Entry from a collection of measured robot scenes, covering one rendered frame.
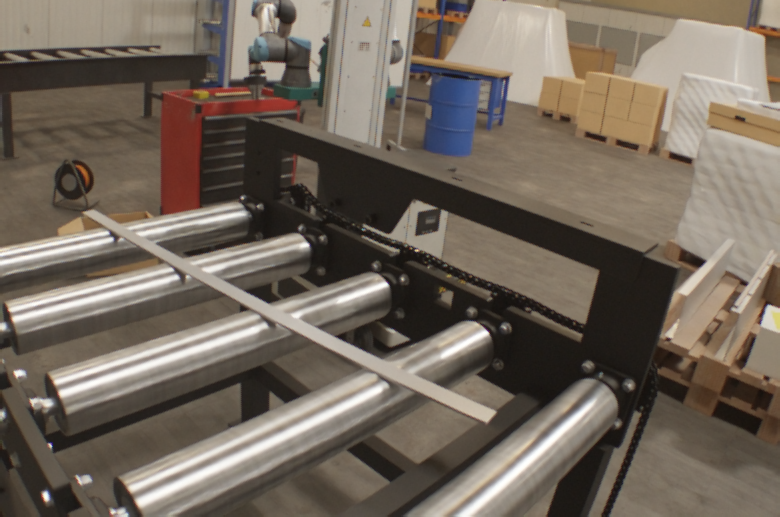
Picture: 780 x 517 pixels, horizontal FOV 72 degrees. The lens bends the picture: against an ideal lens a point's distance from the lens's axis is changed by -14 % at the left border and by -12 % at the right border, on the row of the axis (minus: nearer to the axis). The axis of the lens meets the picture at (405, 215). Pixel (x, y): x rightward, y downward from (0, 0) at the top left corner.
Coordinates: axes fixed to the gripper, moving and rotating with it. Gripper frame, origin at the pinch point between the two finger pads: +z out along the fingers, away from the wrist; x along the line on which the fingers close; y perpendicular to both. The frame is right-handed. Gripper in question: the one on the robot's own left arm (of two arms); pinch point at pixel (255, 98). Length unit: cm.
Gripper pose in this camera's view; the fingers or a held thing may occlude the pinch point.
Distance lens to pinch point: 362.8
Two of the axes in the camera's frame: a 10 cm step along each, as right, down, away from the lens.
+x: -7.3, 1.4, -6.7
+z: 0.3, 9.8, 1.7
